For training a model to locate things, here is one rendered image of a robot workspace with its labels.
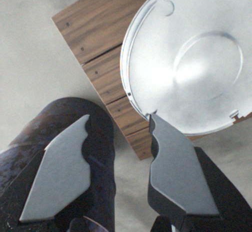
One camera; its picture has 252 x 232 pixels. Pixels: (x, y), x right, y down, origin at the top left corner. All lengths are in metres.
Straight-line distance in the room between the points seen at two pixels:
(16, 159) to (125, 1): 0.41
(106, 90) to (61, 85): 0.43
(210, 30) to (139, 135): 0.26
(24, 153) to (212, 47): 0.47
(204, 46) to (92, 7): 0.20
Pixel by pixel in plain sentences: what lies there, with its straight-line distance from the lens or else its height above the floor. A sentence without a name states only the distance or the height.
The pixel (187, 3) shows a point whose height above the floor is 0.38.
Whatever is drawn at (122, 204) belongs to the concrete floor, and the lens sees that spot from 1.31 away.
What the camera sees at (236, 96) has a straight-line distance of 0.38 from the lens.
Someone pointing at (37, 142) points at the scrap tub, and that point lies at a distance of 0.49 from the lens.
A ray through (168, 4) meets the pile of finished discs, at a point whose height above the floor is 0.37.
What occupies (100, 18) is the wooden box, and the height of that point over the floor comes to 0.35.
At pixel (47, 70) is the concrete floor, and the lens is 0.74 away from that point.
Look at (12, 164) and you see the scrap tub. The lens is 0.46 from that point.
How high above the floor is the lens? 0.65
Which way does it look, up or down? 62 degrees down
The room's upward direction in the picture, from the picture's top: 176 degrees clockwise
